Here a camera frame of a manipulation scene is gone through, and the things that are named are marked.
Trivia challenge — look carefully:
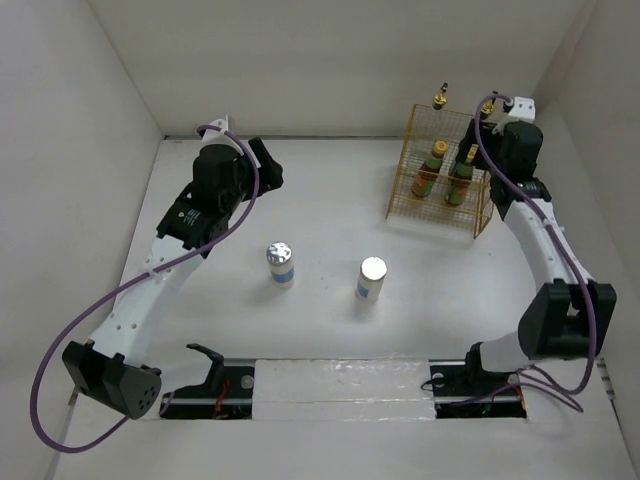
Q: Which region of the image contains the yellow wire rack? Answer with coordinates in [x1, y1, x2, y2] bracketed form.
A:
[386, 104, 494, 238]

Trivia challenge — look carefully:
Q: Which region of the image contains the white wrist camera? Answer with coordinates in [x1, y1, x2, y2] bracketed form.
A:
[196, 114, 235, 142]
[492, 96, 536, 135]

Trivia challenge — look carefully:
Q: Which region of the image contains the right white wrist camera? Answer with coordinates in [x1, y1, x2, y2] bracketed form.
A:
[492, 96, 536, 135]

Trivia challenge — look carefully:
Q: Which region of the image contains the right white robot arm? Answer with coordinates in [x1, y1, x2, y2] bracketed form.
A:
[460, 119, 617, 394]

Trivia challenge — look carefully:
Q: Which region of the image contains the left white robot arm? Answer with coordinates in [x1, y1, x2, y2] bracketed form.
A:
[62, 138, 283, 419]

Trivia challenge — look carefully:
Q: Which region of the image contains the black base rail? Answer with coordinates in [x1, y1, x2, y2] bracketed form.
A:
[158, 358, 527, 422]

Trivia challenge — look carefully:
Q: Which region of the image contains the clear glass oil bottle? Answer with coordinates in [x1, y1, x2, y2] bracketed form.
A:
[431, 82, 448, 121]

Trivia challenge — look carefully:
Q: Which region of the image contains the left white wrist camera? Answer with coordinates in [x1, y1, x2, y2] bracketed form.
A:
[196, 114, 235, 142]

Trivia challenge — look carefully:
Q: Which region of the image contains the dark liquid glass bottle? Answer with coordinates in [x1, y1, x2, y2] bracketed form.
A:
[480, 90, 499, 121]

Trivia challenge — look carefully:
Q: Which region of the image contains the silver lid shaker jar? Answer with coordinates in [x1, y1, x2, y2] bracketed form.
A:
[355, 256, 388, 303]
[266, 241, 295, 289]

